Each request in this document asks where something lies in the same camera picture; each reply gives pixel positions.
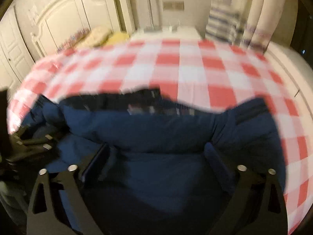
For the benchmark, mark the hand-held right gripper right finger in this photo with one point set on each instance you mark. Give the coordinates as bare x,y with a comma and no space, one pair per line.
217,161

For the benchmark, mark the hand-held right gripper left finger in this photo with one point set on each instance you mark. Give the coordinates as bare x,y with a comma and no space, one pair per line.
94,161

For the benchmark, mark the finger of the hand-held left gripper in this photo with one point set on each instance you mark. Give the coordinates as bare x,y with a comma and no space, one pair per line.
31,133
31,146

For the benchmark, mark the navy blue puffer jacket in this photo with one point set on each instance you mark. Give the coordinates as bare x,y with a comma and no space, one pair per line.
159,137

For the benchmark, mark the white wardrobe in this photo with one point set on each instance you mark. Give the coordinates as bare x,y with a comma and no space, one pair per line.
12,49

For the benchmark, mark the red checkered plastic sheet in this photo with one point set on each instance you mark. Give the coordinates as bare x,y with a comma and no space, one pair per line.
195,78

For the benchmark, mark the patterned cushion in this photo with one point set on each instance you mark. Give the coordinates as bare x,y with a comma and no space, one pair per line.
75,38

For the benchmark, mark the white wooden headboard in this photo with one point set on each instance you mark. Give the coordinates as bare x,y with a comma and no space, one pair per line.
63,22

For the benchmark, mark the cream pillow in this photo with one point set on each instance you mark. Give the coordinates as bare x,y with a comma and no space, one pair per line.
97,35

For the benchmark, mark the white cabinet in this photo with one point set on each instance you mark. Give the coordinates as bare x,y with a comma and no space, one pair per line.
293,68

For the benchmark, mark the yellow pillow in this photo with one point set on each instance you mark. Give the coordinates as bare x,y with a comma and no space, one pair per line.
118,38

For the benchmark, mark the white nightstand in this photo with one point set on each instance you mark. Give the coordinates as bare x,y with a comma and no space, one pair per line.
185,33

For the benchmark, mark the boat print curtain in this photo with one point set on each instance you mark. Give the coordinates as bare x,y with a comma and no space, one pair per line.
225,17

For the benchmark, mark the wall switch panel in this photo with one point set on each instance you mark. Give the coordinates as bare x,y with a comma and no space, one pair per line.
173,5

